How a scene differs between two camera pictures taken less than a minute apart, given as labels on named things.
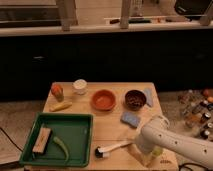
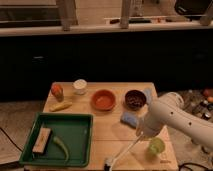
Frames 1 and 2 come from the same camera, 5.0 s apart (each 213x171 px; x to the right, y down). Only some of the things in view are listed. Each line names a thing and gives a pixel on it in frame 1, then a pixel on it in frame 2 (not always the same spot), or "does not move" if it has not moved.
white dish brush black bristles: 104,152 → 112,161
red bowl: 104,100 does not move
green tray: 59,139 does not move
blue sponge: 130,118 does not move
